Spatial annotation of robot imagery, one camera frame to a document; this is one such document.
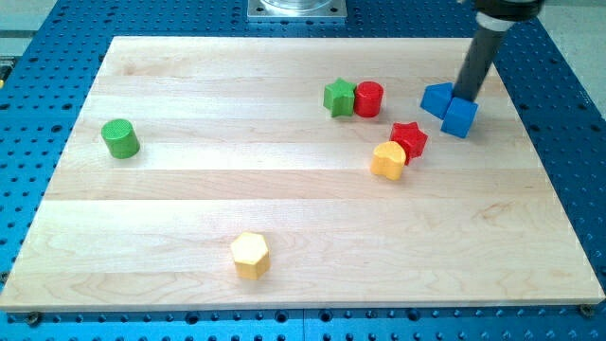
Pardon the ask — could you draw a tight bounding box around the blue perforated metal base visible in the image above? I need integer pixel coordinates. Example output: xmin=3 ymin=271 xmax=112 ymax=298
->
xmin=1 ymin=1 xmax=605 ymax=340

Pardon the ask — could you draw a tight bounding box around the blue triangle block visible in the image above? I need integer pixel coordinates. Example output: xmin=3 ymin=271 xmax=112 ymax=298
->
xmin=420 ymin=82 xmax=454 ymax=119

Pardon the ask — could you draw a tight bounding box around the red cylinder block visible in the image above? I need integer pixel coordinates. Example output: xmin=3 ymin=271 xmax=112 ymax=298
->
xmin=354 ymin=81 xmax=383 ymax=118

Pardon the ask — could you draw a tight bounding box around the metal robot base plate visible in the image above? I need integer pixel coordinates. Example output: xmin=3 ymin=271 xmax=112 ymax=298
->
xmin=247 ymin=0 xmax=348 ymax=21

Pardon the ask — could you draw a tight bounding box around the robot arm end black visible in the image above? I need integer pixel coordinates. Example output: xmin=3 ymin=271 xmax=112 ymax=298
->
xmin=472 ymin=0 xmax=545 ymax=22

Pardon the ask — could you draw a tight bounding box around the wooden board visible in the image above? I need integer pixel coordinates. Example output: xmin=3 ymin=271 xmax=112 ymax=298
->
xmin=1 ymin=37 xmax=604 ymax=312

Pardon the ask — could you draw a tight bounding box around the red star block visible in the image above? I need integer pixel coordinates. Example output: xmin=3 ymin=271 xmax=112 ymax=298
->
xmin=390 ymin=122 xmax=428 ymax=165

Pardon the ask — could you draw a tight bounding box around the green cylinder block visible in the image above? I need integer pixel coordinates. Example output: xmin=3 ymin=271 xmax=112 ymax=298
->
xmin=101 ymin=118 xmax=140 ymax=159

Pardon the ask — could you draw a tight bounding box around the blue cube block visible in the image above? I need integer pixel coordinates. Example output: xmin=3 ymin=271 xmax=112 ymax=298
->
xmin=441 ymin=98 xmax=479 ymax=138

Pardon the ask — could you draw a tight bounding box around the green star block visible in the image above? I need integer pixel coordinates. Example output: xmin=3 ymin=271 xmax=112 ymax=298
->
xmin=323 ymin=78 xmax=356 ymax=117

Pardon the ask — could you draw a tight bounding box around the yellow hexagon block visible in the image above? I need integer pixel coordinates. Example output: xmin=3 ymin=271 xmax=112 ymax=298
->
xmin=230 ymin=232 xmax=271 ymax=280

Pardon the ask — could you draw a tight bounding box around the yellow heart block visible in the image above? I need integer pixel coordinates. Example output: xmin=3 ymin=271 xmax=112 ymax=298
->
xmin=370 ymin=141 xmax=407 ymax=181

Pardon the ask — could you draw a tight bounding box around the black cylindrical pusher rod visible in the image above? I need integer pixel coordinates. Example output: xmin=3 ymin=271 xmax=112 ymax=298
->
xmin=453 ymin=12 xmax=513 ymax=102

